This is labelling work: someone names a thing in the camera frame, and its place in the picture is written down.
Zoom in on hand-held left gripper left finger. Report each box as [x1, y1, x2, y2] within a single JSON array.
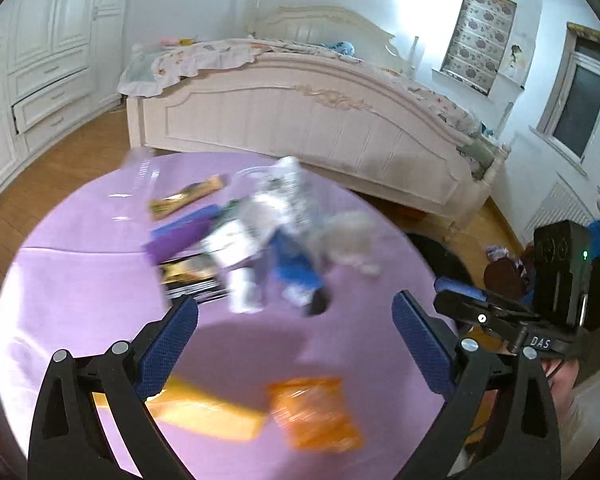
[[26, 295, 199, 480]]

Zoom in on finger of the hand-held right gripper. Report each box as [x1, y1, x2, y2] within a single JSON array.
[[434, 276, 540, 322], [432, 290, 531, 343]]

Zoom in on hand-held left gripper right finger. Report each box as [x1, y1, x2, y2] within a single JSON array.
[[391, 290, 563, 480]]

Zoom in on black trash bin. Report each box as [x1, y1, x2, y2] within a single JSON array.
[[405, 232, 477, 333]]

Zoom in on purple snack packet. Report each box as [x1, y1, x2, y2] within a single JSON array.
[[142, 204, 222, 267]]

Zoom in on brown chair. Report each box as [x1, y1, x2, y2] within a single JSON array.
[[482, 257, 533, 302]]

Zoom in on black and gold packet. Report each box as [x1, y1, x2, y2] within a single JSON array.
[[159, 254, 228, 303]]

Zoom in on white radiator cover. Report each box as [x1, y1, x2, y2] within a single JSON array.
[[522, 175, 600, 251]]

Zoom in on yellow packet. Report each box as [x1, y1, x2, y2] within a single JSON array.
[[92, 374, 264, 442]]

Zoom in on white plastic bottle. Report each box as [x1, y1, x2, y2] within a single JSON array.
[[226, 265, 267, 315]]

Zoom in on purple round tablecloth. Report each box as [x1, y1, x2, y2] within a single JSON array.
[[0, 152, 462, 480]]

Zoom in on white paper packet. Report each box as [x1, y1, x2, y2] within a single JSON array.
[[201, 220, 262, 267]]

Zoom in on crumpled white tissue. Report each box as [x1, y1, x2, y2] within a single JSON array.
[[310, 210, 382, 279]]

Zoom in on orange snack packet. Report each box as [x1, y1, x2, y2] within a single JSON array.
[[266, 377, 365, 454]]

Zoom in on green pillow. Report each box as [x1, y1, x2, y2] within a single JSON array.
[[457, 132, 497, 181]]

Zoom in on blue and white packet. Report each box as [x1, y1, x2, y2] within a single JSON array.
[[269, 230, 332, 317]]

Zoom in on brown and gold snack wrapper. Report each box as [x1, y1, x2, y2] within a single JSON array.
[[148, 174, 231, 221]]

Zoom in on clear plastic bag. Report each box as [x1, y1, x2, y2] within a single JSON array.
[[121, 147, 163, 198]]

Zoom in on crumpled silver white wrapper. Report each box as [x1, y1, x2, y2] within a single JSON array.
[[247, 156, 317, 243]]

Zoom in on white framed window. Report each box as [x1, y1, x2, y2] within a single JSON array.
[[536, 22, 600, 163]]

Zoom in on cream carved bed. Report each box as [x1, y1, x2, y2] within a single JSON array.
[[125, 5, 512, 242]]

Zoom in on floral window blind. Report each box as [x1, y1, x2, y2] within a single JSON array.
[[439, 0, 518, 97]]

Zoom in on blue plush toy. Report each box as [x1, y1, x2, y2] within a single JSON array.
[[324, 39, 357, 57]]

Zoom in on floral bed blanket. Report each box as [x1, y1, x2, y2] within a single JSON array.
[[117, 37, 481, 133]]

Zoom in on white wardrobe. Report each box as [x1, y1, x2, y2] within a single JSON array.
[[0, 0, 137, 213]]

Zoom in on wall poster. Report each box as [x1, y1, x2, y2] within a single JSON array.
[[502, 35, 533, 81]]

